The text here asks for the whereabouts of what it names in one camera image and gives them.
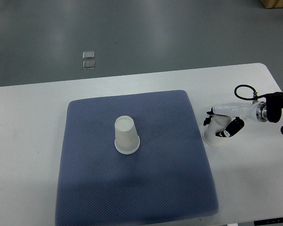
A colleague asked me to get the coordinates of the white paper cup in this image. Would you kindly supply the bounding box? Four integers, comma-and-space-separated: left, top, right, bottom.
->
203, 115, 232, 146
114, 115, 140, 154

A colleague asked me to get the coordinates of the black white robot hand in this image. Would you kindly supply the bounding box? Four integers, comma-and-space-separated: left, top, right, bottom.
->
203, 102, 266, 138

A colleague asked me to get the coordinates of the blue grey fabric mat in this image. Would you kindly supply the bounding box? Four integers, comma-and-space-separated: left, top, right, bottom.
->
55, 90, 218, 226

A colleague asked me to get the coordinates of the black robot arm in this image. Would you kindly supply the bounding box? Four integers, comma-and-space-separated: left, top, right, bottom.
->
258, 92, 283, 135

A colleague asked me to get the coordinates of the upper metal floor plate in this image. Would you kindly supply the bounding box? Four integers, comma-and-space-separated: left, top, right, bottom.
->
83, 50, 95, 59

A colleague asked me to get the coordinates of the black cable loop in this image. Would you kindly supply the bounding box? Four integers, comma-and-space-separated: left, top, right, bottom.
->
234, 84, 267, 102

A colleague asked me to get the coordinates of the wooden furniture corner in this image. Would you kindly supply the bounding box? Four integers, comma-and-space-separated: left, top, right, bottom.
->
260, 0, 283, 9

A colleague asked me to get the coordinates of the black table control panel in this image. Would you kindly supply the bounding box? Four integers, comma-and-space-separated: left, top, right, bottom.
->
254, 218, 283, 226

